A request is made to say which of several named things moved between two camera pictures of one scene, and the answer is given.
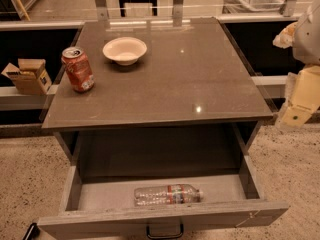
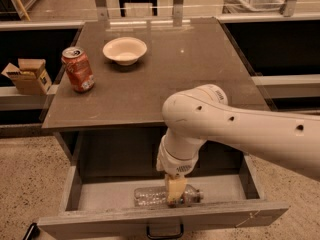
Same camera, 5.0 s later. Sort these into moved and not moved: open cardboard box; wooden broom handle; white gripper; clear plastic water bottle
Moved: white gripper
Not moved: wooden broom handle; clear plastic water bottle; open cardboard box
